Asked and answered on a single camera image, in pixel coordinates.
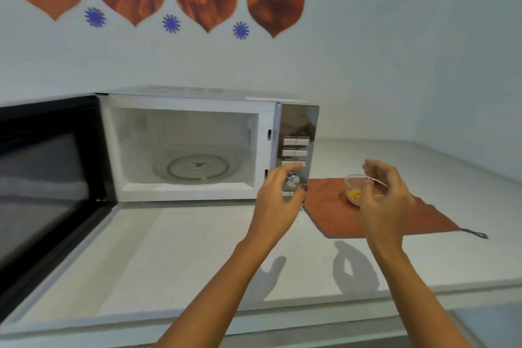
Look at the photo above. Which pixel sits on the person's left hand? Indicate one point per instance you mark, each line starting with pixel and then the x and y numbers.
pixel 271 207

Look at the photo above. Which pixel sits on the person's right hand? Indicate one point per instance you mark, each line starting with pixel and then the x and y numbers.
pixel 389 209

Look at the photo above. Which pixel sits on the person's right thumb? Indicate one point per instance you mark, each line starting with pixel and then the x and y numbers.
pixel 369 197

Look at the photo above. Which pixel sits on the person's left thumb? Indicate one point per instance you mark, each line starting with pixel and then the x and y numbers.
pixel 301 195

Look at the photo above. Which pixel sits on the silver microwave knob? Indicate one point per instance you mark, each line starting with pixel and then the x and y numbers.
pixel 292 180

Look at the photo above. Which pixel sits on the small glass bowl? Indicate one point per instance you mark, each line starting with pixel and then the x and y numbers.
pixel 354 185

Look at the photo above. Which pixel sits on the person's right forearm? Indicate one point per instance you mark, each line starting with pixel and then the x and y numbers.
pixel 416 303

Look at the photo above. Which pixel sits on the person's left forearm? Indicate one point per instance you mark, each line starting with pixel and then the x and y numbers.
pixel 220 298

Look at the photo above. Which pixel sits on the yellow food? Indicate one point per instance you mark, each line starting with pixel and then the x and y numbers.
pixel 355 196

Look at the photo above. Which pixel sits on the orange cloth mat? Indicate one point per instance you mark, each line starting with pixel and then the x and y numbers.
pixel 424 219

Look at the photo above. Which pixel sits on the glass microwave turntable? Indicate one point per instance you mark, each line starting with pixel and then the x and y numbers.
pixel 195 168

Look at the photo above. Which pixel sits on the white microwave oven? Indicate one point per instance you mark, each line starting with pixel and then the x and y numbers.
pixel 183 101

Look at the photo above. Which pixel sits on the black microwave door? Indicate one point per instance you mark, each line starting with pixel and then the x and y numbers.
pixel 45 180

